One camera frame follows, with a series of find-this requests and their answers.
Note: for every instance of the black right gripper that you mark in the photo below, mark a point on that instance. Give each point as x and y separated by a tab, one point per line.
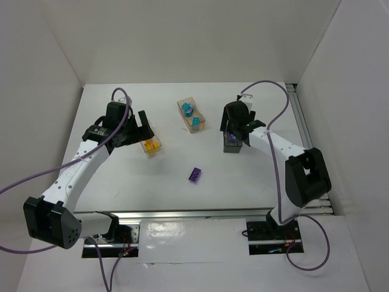
232	127

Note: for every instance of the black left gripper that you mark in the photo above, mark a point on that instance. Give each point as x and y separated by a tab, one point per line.
140	131

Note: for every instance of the yellow square lego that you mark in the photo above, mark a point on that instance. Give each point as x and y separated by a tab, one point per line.
149	146

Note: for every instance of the teal 2x4 lego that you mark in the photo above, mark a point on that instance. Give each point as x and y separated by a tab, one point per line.
195	125

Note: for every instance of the teal flower face lego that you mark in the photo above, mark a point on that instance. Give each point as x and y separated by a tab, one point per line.
187	109

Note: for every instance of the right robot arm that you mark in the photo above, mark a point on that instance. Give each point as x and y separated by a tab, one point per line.
301	174

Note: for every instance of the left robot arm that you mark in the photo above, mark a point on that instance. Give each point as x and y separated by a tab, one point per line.
50	217

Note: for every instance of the clear plastic container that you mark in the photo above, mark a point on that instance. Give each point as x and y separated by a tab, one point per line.
155	138

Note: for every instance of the dark grey plastic container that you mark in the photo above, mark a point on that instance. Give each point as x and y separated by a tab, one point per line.
231	147

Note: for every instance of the purple 2x4 lego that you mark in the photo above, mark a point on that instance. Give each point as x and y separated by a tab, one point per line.
195	175

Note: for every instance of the aluminium rail front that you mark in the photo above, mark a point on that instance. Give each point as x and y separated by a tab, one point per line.
128	217

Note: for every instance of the aluminium rail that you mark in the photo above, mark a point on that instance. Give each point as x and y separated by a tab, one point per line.
128	217
323	204

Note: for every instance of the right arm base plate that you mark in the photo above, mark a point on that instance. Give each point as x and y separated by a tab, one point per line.
263	242

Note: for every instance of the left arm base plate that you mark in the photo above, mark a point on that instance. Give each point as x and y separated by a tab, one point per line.
125	242

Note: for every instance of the aluminium rail right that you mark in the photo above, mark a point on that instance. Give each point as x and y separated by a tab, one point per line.
323	204

